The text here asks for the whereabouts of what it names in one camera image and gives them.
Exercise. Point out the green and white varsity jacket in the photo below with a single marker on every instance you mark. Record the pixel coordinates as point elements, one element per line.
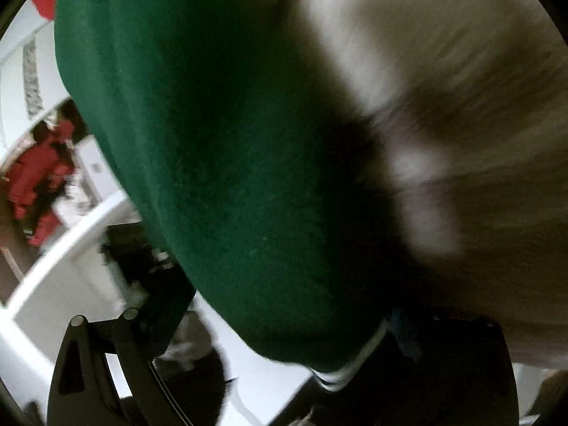
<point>375,190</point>

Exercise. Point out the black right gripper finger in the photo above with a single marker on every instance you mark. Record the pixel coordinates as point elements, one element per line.
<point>153,363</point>

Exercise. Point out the red clothes in wardrobe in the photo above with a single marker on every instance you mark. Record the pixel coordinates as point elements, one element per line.
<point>36,178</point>

